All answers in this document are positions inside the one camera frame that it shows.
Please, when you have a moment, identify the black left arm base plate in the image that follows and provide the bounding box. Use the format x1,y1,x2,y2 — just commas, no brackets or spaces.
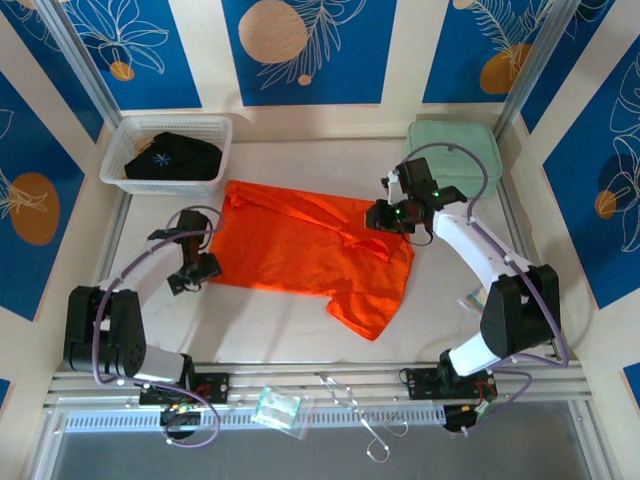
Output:
138,372,231,406

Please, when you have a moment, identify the orange t-shirt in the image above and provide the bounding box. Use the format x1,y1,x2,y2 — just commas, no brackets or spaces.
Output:
207,179,417,343

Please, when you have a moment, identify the aluminium side rail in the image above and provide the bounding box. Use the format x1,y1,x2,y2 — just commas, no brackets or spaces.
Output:
499,184,571,361

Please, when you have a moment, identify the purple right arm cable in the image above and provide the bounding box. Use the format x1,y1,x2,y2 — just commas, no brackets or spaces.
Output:
399,143,569,436

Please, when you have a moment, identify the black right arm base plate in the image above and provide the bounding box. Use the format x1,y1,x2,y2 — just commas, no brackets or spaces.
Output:
402,366,499,401

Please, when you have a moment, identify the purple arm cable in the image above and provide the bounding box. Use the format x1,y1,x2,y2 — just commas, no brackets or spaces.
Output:
92,205,225,448
399,143,569,436

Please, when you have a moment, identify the aluminium corner post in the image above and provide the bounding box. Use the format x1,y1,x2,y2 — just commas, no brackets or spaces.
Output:
494,0,584,139
37,0,124,126

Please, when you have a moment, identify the black right controller module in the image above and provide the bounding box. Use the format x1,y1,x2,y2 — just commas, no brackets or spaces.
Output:
442,403,489,435

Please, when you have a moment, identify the white slotted cable duct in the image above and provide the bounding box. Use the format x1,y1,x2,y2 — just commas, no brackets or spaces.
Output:
59,405,446,431

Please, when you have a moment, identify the black t-shirt with blue print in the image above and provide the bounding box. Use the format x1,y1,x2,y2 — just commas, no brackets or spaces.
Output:
123,131,224,181

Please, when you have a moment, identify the bent thin wire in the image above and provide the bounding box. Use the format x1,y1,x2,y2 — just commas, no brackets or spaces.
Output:
318,371,409,460

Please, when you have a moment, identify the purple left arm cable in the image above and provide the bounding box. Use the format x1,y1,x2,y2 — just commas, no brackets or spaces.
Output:
92,205,225,448

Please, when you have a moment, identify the black left controller module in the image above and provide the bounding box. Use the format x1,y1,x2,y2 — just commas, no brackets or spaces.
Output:
159,403,202,441

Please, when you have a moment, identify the green plastic container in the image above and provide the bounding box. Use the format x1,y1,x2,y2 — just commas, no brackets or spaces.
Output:
405,119,503,200

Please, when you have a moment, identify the black controller module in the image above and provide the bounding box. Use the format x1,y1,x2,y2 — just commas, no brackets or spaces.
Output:
159,403,202,441
442,403,489,435

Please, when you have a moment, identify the aluminium front frame rail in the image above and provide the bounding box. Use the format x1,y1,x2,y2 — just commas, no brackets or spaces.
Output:
42,362,589,411

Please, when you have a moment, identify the white plastic basket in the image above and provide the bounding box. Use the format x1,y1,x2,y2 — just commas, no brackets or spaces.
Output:
98,115,234,195

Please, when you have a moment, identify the clear plastic bag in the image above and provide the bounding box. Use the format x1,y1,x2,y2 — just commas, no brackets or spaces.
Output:
249,384,314,442

